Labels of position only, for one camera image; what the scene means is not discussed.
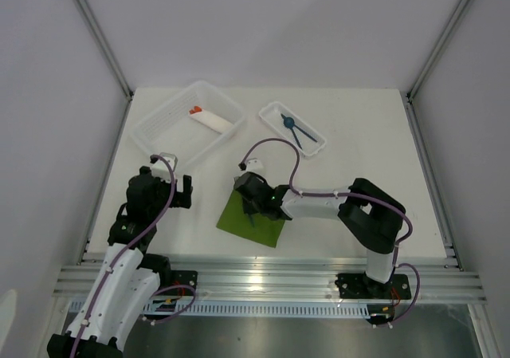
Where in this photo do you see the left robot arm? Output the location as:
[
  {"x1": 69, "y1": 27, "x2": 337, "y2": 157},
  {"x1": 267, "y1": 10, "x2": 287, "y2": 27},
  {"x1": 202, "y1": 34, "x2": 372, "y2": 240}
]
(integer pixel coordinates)
[{"x1": 46, "y1": 156, "x2": 197, "y2": 357}]

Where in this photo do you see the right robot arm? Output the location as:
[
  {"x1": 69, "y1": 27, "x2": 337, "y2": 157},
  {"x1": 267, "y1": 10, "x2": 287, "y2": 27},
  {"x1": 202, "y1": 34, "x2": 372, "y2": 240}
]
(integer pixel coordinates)
[{"x1": 233, "y1": 171, "x2": 413, "y2": 299}]

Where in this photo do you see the white slotted cable duct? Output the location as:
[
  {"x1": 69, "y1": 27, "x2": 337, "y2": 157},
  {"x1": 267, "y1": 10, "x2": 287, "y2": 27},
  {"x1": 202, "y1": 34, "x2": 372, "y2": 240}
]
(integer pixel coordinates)
[{"x1": 68, "y1": 298, "x2": 394, "y2": 318}]

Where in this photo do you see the right aluminium frame post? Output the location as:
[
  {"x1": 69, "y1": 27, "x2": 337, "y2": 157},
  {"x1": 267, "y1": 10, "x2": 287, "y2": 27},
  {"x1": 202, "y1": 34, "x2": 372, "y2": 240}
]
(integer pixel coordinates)
[{"x1": 406, "y1": 0, "x2": 474, "y2": 104}]

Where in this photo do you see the blue plastic fork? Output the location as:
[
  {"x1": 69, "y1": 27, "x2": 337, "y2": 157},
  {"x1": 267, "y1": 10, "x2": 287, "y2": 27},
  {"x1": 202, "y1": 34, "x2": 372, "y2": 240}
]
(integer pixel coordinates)
[{"x1": 233, "y1": 176, "x2": 256, "y2": 227}]

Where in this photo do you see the aluminium frame post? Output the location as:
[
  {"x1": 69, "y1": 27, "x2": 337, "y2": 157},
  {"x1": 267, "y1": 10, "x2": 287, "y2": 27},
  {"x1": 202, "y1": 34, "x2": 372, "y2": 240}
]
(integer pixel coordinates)
[
  {"x1": 406, "y1": 0, "x2": 474, "y2": 104},
  {"x1": 72, "y1": 0, "x2": 134, "y2": 101}
]

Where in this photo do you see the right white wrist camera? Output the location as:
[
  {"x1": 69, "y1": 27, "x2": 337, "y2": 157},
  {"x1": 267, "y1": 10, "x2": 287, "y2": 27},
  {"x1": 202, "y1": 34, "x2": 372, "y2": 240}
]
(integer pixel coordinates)
[{"x1": 238, "y1": 158, "x2": 265, "y2": 175}]

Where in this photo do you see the aluminium front rail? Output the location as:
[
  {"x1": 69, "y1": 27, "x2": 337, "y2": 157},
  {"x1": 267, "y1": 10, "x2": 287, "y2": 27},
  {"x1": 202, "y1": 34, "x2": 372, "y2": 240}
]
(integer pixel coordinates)
[{"x1": 53, "y1": 254, "x2": 488, "y2": 305}]

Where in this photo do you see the green paper napkin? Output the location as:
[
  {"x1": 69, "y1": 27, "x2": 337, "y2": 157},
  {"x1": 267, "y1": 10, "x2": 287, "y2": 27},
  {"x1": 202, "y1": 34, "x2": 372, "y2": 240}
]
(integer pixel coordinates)
[{"x1": 216, "y1": 191, "x2": 285, "y2": 248}]

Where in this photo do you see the blue plastic knife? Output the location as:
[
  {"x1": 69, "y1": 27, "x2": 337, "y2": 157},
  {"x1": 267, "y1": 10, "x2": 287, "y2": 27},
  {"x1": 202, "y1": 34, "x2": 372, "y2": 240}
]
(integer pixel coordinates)
[{"x1": 280, "y1": 114, "x2": 302, "y2": 149}]

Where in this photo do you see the blue plastic spoon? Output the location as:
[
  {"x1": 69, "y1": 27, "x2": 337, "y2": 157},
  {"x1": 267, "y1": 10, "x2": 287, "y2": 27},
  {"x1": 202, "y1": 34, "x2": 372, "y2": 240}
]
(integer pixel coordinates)
[{"x1": 295, "y1": 122, "x2": 317, "y2": 143}]

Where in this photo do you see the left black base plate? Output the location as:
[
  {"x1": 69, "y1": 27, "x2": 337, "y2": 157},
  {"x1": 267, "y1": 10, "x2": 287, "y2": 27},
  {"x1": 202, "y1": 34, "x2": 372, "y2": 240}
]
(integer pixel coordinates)
[{"x1": 159, "y1": 270, "x2": 198, "y2": 297}]

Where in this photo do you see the small white plastic tray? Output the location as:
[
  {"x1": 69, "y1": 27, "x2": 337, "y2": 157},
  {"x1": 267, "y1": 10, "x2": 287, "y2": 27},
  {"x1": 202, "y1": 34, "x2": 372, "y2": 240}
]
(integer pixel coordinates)
[{"x1": 258, "y1": 101, "x2": 327, "y2": 158}]

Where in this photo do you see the left aluminium frame post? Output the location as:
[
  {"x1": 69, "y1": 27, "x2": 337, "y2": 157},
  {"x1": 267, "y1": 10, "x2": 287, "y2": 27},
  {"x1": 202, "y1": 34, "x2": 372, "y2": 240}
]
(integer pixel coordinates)
[{"x1": 72, "y1": 0, "x2": 134, "y2": 101}]

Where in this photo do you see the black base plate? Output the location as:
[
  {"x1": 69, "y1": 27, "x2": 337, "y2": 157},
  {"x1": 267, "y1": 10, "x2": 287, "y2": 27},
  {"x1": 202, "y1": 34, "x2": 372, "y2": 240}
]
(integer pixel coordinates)
[
  {"x1": 335, "y1": 273, "x2": 412, "y2": 300},
  {"x1": 159, "y1": 270, "x2": 198, "y2": 297}
]

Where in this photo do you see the orange utensil in roll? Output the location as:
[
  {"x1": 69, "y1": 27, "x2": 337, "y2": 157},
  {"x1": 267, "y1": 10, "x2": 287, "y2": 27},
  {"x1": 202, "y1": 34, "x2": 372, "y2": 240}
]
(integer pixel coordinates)
[{"x1": 189, "y1": 106, "x2": 202, "y2": 115}]

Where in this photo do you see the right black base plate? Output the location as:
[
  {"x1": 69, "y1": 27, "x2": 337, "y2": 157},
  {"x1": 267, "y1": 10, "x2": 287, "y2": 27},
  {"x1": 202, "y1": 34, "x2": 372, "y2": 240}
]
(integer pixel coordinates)
[{"x1": 335, "y1": 273, "x2": 412, "y2": 300}]

